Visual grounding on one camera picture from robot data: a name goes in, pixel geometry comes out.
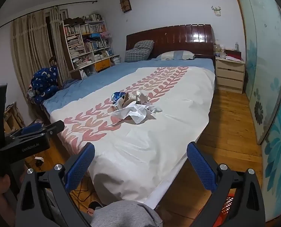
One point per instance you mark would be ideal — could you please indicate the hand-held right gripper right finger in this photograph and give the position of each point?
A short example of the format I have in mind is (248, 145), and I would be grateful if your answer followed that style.
(200, 167)

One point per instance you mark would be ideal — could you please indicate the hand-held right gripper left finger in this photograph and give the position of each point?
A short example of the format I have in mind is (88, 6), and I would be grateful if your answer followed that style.
(80, 165)

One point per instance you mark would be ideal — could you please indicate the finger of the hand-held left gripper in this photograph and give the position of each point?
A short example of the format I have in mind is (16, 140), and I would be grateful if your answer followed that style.
(55, 126)
(32, 128)

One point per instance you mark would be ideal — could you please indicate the red plastic basket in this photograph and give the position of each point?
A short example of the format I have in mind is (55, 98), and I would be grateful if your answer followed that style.
(226, 208)

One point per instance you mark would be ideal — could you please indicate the white paper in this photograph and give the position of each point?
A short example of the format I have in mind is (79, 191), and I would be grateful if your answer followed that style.
(131, 113)
(142, 98)

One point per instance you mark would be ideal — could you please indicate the white charger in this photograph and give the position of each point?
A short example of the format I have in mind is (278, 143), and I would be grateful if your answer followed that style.
(38, 159)

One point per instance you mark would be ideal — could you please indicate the black slipper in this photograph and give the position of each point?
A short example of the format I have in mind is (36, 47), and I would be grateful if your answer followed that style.
(94, 205)

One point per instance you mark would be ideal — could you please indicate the blue moon print blanket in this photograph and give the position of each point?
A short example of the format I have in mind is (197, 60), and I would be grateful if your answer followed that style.
(45, 80)

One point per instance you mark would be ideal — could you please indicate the person's grey clothing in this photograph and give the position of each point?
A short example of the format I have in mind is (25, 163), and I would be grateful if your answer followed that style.
(121, 214)

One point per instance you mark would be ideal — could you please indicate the dark wooden chair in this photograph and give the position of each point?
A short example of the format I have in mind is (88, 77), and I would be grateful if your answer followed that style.
(53, 62)

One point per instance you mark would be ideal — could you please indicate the blue bedsheet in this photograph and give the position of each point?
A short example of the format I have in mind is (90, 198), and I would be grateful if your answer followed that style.
(102, 80)

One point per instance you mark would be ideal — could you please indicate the blue drink can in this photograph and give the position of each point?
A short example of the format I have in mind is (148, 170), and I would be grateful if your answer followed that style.
(117, 97)

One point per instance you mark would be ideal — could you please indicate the beige curtain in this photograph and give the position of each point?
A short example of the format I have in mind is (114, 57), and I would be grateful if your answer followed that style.
(57, 42)
(29, 47)

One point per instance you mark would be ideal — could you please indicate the brown cardboard piece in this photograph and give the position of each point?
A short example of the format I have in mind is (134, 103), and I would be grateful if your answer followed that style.
(126, 101)

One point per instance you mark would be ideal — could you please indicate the white bookshelf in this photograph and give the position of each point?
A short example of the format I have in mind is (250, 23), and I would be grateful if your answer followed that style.
(102, 65)

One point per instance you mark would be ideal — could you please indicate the floral sliding wardrobe door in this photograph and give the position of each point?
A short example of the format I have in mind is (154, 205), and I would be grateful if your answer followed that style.
(258, 63)
(279, 158)

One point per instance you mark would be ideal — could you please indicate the many assorted books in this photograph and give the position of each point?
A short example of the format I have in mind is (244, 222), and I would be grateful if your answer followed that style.
(75, 45)

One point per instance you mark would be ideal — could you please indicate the light wooden nightstand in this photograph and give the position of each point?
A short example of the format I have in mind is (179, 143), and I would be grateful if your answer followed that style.
(230, 75)

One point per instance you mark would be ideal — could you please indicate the grey checked pillow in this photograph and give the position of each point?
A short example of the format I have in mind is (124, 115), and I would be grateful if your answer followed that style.
(140, 50)

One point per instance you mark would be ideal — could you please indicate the white mug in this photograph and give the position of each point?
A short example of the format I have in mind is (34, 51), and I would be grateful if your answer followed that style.
(222, 55)

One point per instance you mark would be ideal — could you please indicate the blue and white pillow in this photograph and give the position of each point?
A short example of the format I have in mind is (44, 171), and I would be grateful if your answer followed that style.
(176, 55)

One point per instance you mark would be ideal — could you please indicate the group of clear jars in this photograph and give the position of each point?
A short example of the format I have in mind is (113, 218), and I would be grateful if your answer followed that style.
(218, 47)

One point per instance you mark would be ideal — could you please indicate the black curtain rod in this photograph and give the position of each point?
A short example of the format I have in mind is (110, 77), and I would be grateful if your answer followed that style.
(72, 4)

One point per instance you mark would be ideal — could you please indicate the brown honeycomb wall ornament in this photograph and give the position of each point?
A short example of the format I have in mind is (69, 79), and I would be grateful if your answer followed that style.
(125, 4)

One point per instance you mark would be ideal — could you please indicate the small plant wall decoration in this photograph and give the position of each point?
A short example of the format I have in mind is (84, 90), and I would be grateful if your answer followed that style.
(216, 10)

